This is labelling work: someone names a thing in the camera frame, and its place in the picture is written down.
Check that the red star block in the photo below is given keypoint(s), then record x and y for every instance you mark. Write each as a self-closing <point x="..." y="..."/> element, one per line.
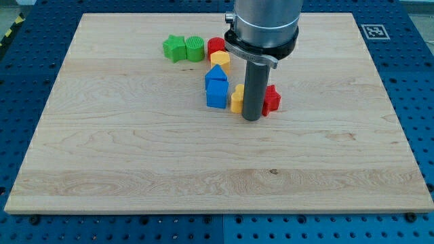
<point x="271" y="100"/>

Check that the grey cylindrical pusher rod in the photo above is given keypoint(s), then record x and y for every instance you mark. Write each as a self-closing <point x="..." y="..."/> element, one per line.
<point x="256" y="80"/>

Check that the white fiducial marker tag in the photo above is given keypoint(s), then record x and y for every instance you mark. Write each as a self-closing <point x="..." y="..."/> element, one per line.
<point x="375" y="32"/>

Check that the green cylinder block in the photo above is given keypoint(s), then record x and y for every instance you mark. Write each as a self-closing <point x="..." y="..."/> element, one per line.
<point x="195" y="49"/>

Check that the red cylinder block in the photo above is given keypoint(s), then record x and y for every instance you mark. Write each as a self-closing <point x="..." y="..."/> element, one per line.
<point x="215" y="44"/>

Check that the green star block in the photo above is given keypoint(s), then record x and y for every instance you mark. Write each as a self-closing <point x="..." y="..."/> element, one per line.
<point x="174" y="48"/>

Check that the blue cube block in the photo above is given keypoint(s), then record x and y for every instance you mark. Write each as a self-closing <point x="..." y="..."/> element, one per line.
<point x="216" y="93"/>

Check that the wooden board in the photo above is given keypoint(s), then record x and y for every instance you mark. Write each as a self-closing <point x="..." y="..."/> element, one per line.
<point x="127" y="131"/>

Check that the blue triangular prism block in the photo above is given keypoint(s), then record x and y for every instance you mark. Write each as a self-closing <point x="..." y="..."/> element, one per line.
<point x="215" y="73"/>

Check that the yellow heart block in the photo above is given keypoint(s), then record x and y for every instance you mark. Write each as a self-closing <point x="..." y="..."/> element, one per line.
<point x="237" y="99"/>

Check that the black yellow hazard tape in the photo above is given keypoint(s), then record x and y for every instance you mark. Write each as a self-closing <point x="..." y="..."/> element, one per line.
<point x="13" y="30"/>

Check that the yellow pentagon block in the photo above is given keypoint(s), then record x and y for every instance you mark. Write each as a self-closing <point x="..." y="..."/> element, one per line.
<point x="223" y="59"/>

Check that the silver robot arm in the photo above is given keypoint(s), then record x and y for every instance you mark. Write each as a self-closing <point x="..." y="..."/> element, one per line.
<point x="263" y="31"/>

